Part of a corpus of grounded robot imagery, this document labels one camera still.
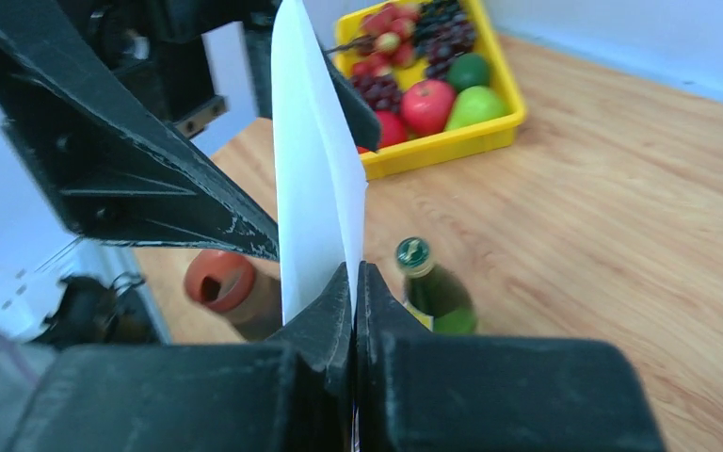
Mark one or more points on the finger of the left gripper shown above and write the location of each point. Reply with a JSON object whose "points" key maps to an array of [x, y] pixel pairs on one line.
{"points": [[361, 119], [111, 170]]}

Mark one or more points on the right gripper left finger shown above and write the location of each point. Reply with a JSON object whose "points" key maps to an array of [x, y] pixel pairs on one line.
{"points": [[290, 392]]}

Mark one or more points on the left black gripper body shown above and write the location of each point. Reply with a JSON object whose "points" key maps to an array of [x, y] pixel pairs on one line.
{"points": [[158, 50]]}

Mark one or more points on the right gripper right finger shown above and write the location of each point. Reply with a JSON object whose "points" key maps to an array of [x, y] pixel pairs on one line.
{"points": [[418, 390]]}

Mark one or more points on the white paper coffee filter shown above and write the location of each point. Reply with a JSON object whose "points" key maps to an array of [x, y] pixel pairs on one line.
{"points": [[320, 180]]}

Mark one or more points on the red apple front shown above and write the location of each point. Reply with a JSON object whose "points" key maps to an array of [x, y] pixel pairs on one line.
{"points": [[393, 130]]}

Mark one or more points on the red apple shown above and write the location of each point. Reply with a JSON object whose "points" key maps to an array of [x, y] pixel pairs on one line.
{"points": [[426, 106], [393, 130]]}

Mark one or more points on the red apple middle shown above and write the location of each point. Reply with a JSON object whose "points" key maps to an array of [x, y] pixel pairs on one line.
{"points": [[426, 106]]}

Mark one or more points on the yellow plastic fruit tray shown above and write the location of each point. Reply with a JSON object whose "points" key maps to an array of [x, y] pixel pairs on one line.
{"points": [[420, 152]]}

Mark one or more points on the green glass Perrier bottle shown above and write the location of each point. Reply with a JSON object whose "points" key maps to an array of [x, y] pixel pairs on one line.
{"points": [[434, 294]]}

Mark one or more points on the small red fruits cluster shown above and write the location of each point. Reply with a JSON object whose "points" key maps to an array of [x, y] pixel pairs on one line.
{"points": [[387, 40]]}

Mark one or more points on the green pear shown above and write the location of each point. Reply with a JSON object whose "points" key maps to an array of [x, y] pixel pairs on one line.
{"points": [[474, 105]]}

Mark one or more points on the green lime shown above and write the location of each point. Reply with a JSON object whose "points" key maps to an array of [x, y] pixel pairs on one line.
{"points": [[469, 70]]}

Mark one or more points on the dark purple grape bunch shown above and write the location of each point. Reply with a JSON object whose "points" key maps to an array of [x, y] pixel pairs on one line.
{"points": [[444, 33]]}

